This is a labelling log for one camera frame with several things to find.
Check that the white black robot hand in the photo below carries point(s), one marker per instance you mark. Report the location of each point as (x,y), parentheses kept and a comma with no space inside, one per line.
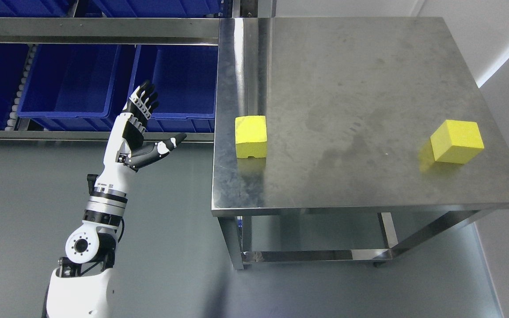
(126,151)

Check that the yellow foam block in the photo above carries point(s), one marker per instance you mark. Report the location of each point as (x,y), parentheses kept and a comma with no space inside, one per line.
(251,136)
(456,142)

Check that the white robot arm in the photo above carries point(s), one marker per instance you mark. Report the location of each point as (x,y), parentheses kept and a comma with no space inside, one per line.
(83,285)

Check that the steel shelf rack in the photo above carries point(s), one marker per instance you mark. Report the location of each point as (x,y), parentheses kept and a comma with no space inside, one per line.
(129,31)

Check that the stainless steel table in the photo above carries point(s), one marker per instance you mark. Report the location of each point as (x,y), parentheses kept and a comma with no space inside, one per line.
(350,105)

